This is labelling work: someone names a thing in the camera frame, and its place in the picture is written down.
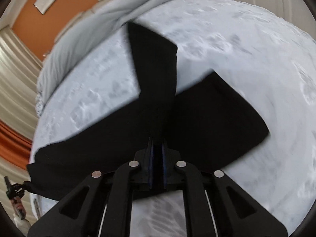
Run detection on black pants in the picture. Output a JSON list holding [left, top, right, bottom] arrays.
[[25, 23, 269, 201]]

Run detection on left hand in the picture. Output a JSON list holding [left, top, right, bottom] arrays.
[[10, 196, 26, 220]]

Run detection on orange curtain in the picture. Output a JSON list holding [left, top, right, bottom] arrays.
[[0, 121, 32, 169]]

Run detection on cream curtain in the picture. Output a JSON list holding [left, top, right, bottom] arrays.
[[0, 26, 44, 218]]

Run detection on butterfly print bed sheet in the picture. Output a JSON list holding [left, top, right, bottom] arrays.
[[30, 0, 315, 233]]

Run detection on grey duvet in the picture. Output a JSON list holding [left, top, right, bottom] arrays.
[[35, 0, 172, 116]]

